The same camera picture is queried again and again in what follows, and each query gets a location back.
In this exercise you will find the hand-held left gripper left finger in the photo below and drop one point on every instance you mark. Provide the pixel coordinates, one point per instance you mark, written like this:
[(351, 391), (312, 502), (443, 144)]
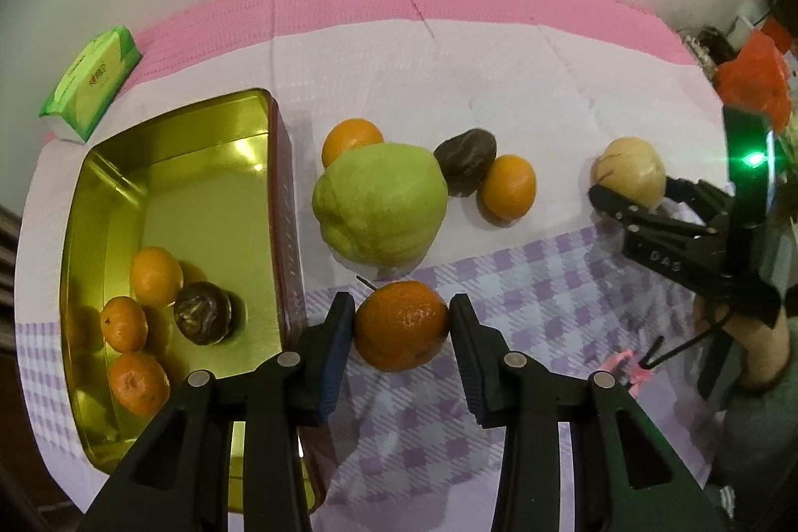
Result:
[(336, 364)]

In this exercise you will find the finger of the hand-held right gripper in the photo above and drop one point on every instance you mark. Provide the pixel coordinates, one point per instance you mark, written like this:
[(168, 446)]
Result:
[(614, 201), (692, 192)]

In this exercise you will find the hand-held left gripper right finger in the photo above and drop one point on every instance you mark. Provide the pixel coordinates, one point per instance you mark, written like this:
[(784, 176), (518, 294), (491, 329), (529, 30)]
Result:
[(467, 364)]

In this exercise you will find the pale yellow pear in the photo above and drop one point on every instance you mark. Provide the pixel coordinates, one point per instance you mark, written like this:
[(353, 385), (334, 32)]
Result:
[(629, 167)]

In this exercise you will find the mandarin orange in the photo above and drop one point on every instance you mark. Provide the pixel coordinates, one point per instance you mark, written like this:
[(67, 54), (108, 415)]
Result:
[(508, 189), (156, 276), (349, 136), (123, 323), (402, 326), (138, 382)]

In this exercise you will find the dark brown passion fruit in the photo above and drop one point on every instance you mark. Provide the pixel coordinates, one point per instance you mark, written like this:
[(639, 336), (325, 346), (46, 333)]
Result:
[(199, 314), (464, 155)]

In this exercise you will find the large green pomelo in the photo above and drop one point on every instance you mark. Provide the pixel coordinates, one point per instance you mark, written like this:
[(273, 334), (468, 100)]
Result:
[(380, 201)]

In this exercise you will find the dark red tin box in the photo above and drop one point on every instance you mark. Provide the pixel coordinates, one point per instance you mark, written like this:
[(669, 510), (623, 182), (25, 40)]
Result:
[(206, 183)]

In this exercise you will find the person's right hand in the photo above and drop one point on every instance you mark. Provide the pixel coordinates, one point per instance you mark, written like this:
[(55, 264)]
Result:
[(760, 351)]

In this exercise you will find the orange plastic bag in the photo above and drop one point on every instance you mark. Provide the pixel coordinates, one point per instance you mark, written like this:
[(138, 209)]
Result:
[(751, 77)]

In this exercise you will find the pale small clutter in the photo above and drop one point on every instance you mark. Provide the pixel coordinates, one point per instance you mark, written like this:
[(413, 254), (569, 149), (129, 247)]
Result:
[(711, 49)]

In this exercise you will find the pink purple checked cloth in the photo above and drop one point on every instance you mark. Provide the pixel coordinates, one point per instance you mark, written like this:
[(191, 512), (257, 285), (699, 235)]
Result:
[(530, 71)]

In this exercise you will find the small pink clip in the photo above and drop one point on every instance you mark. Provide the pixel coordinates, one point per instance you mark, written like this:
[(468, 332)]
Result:
[(636, 373)]

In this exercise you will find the green tissue pack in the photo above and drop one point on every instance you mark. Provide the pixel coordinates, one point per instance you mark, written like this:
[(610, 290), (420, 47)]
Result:
[(87, 80)]

